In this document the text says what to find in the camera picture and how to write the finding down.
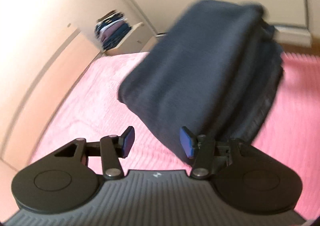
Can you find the dark navy fleece pants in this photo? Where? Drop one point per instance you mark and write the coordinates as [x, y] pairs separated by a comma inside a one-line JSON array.
[[197, 73]]

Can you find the pink plush bed blanket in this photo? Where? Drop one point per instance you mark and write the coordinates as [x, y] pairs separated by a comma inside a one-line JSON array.
[[290, 133]]

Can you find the stack of folded dark clothes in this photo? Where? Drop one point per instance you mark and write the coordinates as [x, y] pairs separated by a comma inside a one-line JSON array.
[[253, 108]]

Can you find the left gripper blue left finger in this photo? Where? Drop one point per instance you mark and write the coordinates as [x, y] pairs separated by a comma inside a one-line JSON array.
[[126, 141]]

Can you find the beige bedside nightstand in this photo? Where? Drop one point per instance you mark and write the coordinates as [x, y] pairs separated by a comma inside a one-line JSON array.
[[134, 41]]

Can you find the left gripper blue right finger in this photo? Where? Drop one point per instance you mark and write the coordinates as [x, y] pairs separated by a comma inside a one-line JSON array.
[[189, 142]]

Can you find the clothes on wardrobe shelf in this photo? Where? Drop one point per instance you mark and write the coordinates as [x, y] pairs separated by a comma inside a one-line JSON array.
[[111, 29]]

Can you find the wooden bed headboard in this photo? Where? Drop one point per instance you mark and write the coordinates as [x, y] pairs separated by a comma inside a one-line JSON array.
[[53, 75]]

